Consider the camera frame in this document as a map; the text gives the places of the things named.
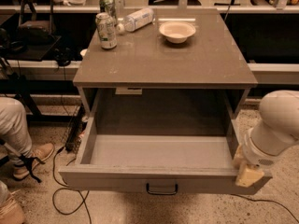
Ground green soda can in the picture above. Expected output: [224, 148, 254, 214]
[99, 0, 117, 24]
[95, 12, 117, 49]

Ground white bowl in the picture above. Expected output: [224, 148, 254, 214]
[159, 21, 196, 44]

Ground grey top drawer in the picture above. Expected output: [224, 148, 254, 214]
[58, 89, 273, 196]

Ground black headphones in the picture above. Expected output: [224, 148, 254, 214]
[54, 48, 72, 67]

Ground black bag on shelf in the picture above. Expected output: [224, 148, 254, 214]
[16, 0, 55, 46]

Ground tan shoe bottom left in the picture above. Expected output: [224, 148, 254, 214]
[0, 181, 25, 224]

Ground rear green soda can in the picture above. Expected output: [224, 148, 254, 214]
[99, 0, 117, 24]

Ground tan boot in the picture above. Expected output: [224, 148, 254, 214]
[13, 143, 54, 181]

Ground front green soda can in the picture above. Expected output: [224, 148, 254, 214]
[95, 12, 117, 49]

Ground black floor cable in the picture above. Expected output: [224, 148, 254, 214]
[50, 145, 93, 224]
[232, 193, 299, 224]

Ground grey drawer cabinet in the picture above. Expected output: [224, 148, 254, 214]
[74, 7, 257, 111]

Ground person leg beige trousers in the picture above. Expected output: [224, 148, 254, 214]
[0, 97, 33, 158]

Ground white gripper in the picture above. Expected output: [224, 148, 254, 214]
[232, 129, 279, 188]

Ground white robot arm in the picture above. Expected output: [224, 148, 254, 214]
[233, 91, 299, 188]

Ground clear plastic water bottle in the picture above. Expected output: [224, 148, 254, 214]
[116, 8, 154, 35]

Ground black floor cable right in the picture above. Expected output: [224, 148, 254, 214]
[232, 193, 299, 224]

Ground black floor cable left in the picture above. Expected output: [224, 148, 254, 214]
[50, 145, 93, 224]

